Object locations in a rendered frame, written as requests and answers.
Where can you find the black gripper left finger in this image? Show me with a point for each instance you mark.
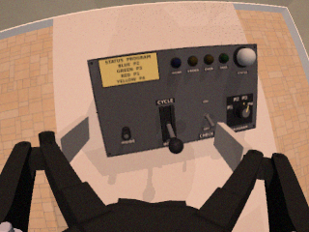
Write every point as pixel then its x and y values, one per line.
pixel 77 201

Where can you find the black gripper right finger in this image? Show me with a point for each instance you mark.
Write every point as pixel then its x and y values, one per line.
pixel 287 208

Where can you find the black control console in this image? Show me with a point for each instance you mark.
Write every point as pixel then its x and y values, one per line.
pixel 136 94

